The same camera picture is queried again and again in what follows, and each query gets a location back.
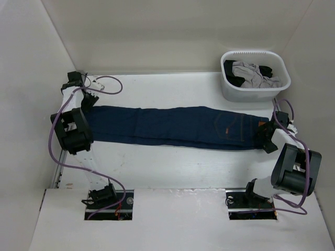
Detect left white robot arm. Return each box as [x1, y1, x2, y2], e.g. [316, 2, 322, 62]
[50, 71, 108, 190]

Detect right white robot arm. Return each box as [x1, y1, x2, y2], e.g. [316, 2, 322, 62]
[242, 111, 322, 207]

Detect dark blue denim trousers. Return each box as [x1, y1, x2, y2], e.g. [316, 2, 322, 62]
[84, 106, 269, 151]

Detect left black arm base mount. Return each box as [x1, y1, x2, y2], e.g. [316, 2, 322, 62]
[81, 184, 135, 221]

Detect black garment in basket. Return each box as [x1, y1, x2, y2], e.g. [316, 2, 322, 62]
[224, 60, 273, 88]

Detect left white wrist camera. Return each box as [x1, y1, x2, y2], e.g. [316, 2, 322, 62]
[90, 80, 105, 92]

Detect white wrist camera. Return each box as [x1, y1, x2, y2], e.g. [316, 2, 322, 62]
[90, 80, 105, 92]
[287, 122, 298, 135]

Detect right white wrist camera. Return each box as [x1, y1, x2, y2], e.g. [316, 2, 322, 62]
[287, 122, 298, 135]

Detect grey garment in basket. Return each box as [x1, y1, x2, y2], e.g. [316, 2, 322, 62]
[232, 61, 283, 89]

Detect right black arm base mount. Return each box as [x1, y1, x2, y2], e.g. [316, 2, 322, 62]
[225, 179, 277, 220]

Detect white plastic laundry basket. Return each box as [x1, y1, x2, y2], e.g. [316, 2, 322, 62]
[220, 51, 291, 102]

